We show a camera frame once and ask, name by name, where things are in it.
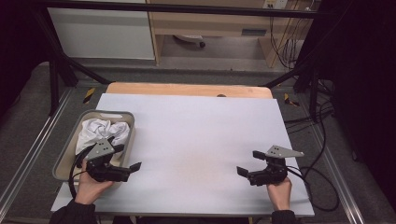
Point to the white table mat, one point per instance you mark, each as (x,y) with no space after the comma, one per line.
(193,140)

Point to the light wooden desk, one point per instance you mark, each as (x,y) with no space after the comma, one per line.
(211,23)

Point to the person's right hand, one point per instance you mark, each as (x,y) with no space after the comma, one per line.
(280,194)

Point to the yellow black tape strip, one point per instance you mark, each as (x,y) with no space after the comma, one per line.
(88,95)
(291,100)

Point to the aluminium floor rail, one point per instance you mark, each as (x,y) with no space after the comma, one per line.
(31,155)
(339,177)

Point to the white cabinet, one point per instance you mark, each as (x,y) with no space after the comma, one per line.
(102,34)

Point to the white power strip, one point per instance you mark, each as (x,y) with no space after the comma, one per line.
(275,3)

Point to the black metal stand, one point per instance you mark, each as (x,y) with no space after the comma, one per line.
(313,84)
(56,77)

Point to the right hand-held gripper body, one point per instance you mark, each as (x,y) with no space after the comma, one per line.
(269,174)

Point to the chair base with caster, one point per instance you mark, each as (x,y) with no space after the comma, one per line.
(190,39)

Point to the black curtain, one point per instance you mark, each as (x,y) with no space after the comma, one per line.
(15,46)
(361,77)

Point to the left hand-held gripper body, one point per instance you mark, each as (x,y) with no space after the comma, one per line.
(106,174)

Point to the white cloth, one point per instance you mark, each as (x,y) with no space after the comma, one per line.
(99,129)

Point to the wooden table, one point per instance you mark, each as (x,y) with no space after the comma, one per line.
(186,89)

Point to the person's left hand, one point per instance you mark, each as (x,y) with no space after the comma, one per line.
(90,188)

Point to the black metal crossbar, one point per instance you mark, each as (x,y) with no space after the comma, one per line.
(186,8)

